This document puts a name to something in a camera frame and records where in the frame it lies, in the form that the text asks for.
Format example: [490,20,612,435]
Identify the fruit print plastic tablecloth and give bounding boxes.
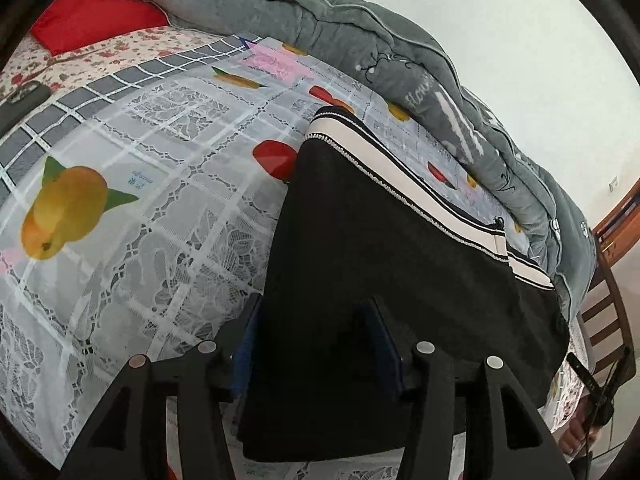
[0,35,532,480]

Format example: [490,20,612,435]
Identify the wooden chair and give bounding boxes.
[577,227,634,367]

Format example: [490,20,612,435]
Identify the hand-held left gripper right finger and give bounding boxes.
[352,299,576,480]

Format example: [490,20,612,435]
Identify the grey floral quilt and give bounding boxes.
[97,0,599,322]

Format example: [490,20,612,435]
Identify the red pillow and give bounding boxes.
[30,0,171,56]

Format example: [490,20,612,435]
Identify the black flat device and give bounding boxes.
[0,81,52,134]

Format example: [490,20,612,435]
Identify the black pants with white waistband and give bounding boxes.
[237,106,571,463]

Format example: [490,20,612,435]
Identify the floral bed sheet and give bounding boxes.
[0,25,593,433]

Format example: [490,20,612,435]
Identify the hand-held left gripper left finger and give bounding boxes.
[60,292,264,480]

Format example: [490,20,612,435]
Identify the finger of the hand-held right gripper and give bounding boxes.
[566,351,601,403]
[597,346,632,411]

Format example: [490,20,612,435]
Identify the person's right hand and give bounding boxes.
[557,392,599,468]

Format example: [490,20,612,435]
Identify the wooden door frame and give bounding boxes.
[592,195,640,262]

